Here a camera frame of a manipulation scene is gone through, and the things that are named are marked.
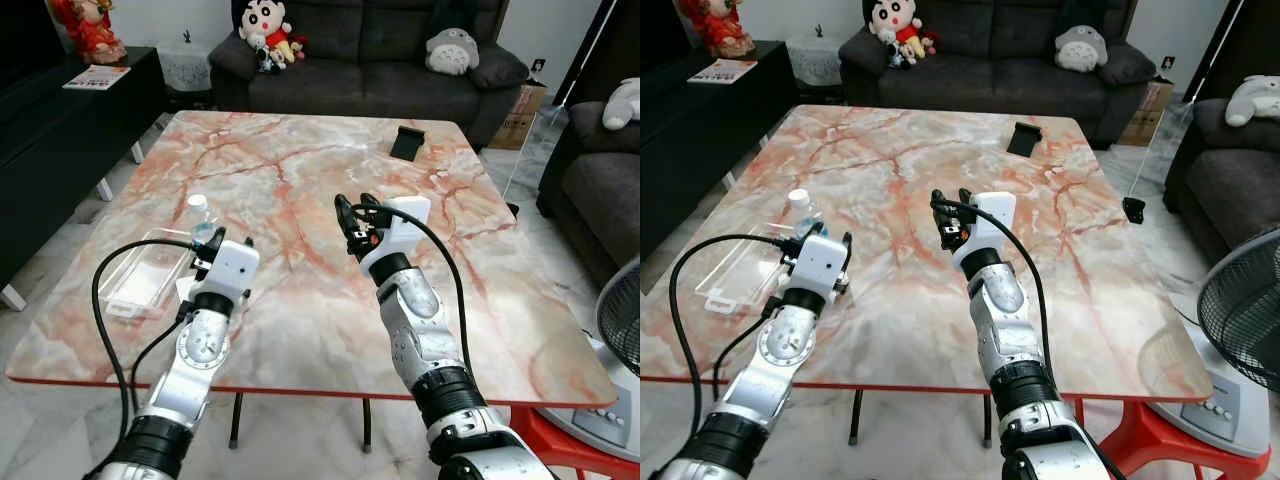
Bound white and red booklet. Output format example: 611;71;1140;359
685;57;759;85
61;64;133;92

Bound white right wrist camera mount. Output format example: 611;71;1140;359
358;196;433;283
950;191;1018;267

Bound black low TV cabinet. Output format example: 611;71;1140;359
0;44;170;312
640;39;798;293

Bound dark grey fabric sofa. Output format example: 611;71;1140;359
837;0;1159;150
207;0;532;152

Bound white plush toy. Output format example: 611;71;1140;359
1224;74;1280;129
600;77;641;132

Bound red dressed doll figure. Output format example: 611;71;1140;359
677;0;757;60
49;0;129;67

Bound clear acrylic tray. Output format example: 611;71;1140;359
698;234;803;317
97;228;203;322

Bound red plastic stool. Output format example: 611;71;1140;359
508;403;641;480
1097;393;1280;480

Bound brown cardboard box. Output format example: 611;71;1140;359
1117;79;1177;148
486;83;549;152

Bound cartoon boy plush doll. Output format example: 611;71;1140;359
863;0;941;71
236;0;309;75

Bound dark grey armchair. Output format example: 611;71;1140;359
1162;93;1280;267
536;98;641;292

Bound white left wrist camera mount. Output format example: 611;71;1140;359
205;240;262;302
790;233;849;296

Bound white floor fan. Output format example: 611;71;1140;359
538;258;641;464
1138;227;1280;461

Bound clear plastic water bottle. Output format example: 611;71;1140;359
785;188;828;240
186;194;220;247

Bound grey round plush toy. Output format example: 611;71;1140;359
424;27;482;78
1053;24;1110;74

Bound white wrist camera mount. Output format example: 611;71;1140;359
205;240;262;302
358;196;433;283
950;191;1018;267
790;233;849;296

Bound thin stand with black foot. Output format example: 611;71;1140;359
503;100;572;219
1123;98;1202;225

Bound white lace side table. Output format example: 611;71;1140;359
784;33;847;89
154;38;214;95

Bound black metal table legs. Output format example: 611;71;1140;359
849;388;997;449
227;389;374;454

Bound black phone stand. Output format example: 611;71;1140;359
389;124;429;162
1005;121;1044;158

